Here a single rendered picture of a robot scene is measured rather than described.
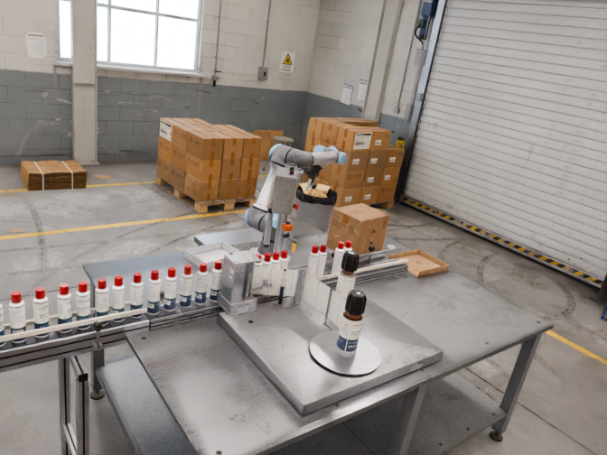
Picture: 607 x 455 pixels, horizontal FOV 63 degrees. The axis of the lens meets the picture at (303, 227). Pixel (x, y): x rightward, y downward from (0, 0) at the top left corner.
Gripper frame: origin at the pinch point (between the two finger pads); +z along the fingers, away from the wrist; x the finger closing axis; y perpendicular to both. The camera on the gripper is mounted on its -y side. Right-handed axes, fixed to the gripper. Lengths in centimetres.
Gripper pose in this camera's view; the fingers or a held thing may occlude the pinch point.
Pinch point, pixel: (299, 183)
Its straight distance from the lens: 350.5
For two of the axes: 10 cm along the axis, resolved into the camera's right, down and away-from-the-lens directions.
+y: 4.6, -0.9, 8.8
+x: -5.9, -7.8, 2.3
